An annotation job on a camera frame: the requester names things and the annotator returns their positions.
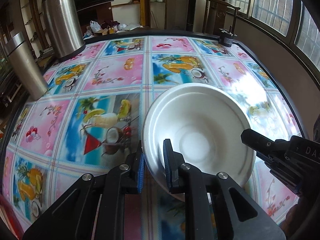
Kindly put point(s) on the white foam bowl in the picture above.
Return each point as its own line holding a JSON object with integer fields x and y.
{"x": 204, "y": 124}

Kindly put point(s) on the red glass plate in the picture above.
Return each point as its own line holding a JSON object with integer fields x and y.
{"x": 11, "y": 218}

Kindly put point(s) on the dark wooden chair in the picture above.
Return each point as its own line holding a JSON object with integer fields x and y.
{"x": 220, "y": 7}

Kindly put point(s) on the white plastic bag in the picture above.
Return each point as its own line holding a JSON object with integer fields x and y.
{"x": 95, "y": 27}

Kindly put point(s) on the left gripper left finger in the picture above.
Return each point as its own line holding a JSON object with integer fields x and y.
{"x": 93, "y": 206}

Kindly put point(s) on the person's right hand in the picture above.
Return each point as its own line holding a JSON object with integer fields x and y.
{"x": 293, "y": 219}

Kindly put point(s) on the large steel thermos jug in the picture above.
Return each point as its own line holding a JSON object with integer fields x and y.
{"x": 63, "y": 28}

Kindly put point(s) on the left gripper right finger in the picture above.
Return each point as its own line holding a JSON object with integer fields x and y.
{"x": 215, "y": 205}

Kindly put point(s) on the slim steel thermos flask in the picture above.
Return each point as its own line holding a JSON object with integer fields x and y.
{"x": 25, "y": 66}

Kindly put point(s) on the small black table clamp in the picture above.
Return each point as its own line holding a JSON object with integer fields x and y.
{"x": 227, "y": 36}

